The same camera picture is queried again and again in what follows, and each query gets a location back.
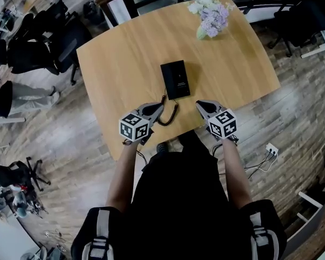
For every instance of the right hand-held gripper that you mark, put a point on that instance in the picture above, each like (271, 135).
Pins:
(222, 123)

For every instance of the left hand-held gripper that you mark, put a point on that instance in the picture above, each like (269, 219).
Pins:
(134, 126)

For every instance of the person's left forearm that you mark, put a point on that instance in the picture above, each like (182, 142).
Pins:
(123, 172)

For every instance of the person's right forearm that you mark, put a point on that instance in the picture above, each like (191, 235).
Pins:
(235, 172)

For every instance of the wooden desk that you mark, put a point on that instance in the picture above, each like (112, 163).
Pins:
(130, 64)

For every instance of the person's dark shoe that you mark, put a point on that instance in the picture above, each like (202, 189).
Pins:
(162, 146)

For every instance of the white power strip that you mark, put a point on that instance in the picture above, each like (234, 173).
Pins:
(271, 148)

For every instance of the pale green vase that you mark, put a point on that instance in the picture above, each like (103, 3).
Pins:
(201, 33)

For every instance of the person's black shirt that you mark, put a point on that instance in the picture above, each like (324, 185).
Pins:
(178, 213)

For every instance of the white and purple flower bouquet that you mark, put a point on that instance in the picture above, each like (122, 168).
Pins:
(212, 16)

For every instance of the black office chair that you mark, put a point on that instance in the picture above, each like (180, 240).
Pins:
(303, 23)
(29, 54)
(70, 34)
(8, 173)

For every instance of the white metal table frame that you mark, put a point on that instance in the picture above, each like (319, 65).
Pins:
(0, 120)

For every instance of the wooden bench with white frame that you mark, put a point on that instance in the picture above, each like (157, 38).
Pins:
(314, 226)

